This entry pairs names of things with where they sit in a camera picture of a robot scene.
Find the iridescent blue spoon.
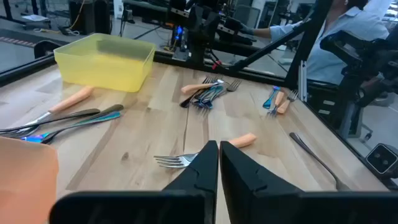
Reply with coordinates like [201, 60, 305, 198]
[191, 85, 223, 108]

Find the yellow translucent plastic bin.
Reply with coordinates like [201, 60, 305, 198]
[53, 32, 157, 93]

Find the black aluminium table frame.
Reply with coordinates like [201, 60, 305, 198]
[0, 0, 398, 191]

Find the orange-handled knife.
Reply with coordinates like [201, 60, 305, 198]
[0, 86, 95, 139]

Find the small black table camera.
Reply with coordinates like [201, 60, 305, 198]
[365, 142, 398, 180]

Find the black metal fork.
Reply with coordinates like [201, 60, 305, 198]
[179, 76, 215, 109]
[217, 78, 243, 93]
[0, 108, 101, 135]
[289, 131, 353, 192]
[40, 104, 124, 145]

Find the orange translucent plastic bin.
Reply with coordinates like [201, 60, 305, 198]
[0, 136, 60, 224]

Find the black cabinet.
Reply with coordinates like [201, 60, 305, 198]
[68, 0, 112, 35]

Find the person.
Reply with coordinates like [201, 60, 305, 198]
[253, 0, 394, 85]

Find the person's hand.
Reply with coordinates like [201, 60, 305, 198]
[238, 22, 259, 36]

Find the blue and orange cutlery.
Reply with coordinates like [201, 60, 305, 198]
[276, 90, 300, 115]

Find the silver aluminium profile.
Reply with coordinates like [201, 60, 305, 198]
[297, 60, 308, 103]

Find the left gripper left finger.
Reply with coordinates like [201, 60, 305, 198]
[49, 140, 220, 224]

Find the iridescent blue fork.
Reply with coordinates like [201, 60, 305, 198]
[198, 86, 228, 110]
[21, 111, 122, 144]
[262, 85, 282, 110]

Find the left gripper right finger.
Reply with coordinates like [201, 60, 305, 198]
[219, 141, 398, 224]

